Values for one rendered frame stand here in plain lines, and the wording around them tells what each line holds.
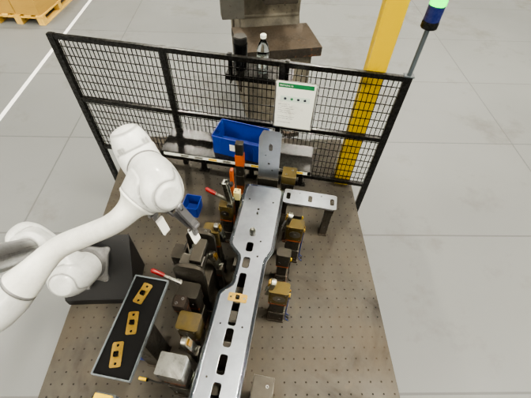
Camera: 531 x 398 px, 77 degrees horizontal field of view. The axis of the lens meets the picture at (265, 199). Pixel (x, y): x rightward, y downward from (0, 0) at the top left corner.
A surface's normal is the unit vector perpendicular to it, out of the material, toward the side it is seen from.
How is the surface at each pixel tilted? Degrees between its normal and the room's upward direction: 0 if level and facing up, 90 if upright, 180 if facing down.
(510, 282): 0
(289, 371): 0
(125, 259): 50
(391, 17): 90
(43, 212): 0
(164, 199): 71
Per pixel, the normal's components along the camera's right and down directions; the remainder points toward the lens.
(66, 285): 0.12, 0.26
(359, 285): 0.04, -0.62
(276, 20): 0.20, 0.47
